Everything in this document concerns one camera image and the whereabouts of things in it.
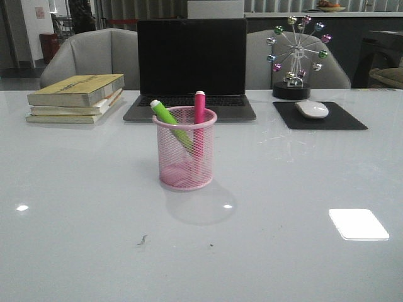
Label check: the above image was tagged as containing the pink highlighter pen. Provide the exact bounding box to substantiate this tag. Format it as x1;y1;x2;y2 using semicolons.
193;91;205;162

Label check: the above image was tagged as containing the green highlighter pen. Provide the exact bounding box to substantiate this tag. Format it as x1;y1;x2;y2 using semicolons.
150;99;193;154

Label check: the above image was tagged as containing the pink mesh pen holder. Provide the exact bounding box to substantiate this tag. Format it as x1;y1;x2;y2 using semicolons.
152;106;217;191

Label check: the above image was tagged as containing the black mouse pad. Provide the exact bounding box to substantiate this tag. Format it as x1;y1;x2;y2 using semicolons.
273;101;368;130

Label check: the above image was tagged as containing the grey laptop computer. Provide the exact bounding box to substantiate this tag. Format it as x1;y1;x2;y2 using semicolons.
123;18;256;122

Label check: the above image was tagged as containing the middle cream book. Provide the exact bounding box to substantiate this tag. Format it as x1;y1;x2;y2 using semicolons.
31;89;123;116

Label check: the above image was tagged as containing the cream book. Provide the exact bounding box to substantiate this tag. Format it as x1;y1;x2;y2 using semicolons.
31;89;123;116
25;100;119;123

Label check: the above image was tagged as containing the white computer mouse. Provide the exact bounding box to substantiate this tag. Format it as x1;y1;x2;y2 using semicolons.
295;100;329;119

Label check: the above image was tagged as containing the right grey armchair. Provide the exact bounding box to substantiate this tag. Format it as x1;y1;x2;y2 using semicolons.
246;30;351;89

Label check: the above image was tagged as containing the grey armchair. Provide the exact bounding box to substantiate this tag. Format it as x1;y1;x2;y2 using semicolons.
40;28;140;90
246;30;351;89

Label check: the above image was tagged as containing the top yellow book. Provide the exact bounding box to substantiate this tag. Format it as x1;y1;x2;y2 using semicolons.
27;74;125;107

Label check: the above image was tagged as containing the left grey armchair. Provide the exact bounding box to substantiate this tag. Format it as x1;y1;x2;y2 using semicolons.
40;28;140;90

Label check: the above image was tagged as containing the ferris wheel desk ornament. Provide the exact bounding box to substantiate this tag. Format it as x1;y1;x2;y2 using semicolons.
266;14;329;100

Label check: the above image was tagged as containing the white box behind laptop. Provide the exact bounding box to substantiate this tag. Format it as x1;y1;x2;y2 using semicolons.
187;1;244;19

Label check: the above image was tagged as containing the bottom cream book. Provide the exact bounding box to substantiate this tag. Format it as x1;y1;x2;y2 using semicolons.
25;100;119;123

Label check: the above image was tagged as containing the fruit bowl on counter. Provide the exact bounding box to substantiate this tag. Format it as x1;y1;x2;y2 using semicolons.
316;0;346;13

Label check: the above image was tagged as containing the beige sofa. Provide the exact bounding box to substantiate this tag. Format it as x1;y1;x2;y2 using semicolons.
368;67;402;89

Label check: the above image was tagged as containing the dark side table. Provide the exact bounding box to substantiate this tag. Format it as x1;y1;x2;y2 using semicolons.
352;30;402;88

